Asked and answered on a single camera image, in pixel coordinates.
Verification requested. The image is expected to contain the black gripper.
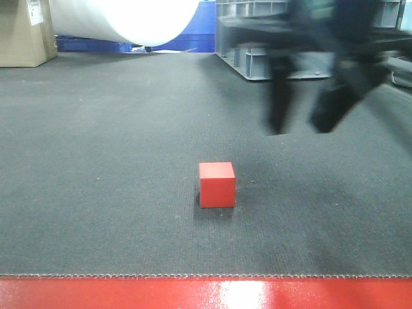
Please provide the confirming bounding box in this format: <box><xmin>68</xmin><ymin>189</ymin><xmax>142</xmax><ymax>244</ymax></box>
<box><xmin>218</xmin><ymin>0</ymin><xmax>412</xmax><ymax>136</ymax></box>

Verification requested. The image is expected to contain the red magnetic cube block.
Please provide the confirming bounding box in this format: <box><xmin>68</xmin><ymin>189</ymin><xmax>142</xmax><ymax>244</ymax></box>
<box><xmin>199</xmin><ymin>162</ymin><xmax>236</xmax><ymax>208</ymax></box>

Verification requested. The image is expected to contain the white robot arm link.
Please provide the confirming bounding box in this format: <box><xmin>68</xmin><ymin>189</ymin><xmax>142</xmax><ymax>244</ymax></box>
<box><xmin>50</xmin><ymin>1</ymin><xmax>199</xmax><ymax>47</ymax></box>

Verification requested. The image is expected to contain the grey plastic crate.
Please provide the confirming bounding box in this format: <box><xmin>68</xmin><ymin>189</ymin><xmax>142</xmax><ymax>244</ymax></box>
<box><xmin>214</xmin><ymin>0</ymin><xmax>407</xmax><ymax>82</ymax></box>

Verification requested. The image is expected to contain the red metal table edge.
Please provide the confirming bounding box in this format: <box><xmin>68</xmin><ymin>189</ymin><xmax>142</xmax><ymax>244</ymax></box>
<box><xmin>1</xmin><ymin>277</ymin><xmax>411</xmax><ymax>308</ymax></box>

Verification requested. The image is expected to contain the dark grey table mat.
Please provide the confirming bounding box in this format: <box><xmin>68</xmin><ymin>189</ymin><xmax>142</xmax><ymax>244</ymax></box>
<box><xmin>1</xmin><ymin>53</ymin><xmax>411</xmax><ymax>277</ymax></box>

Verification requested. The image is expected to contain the cardboard box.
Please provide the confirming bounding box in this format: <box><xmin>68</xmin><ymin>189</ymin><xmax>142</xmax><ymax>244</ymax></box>
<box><xmin>1</xmin><ymin>1</ymin><xmax>57</xmax><ymax>68</ymax></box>

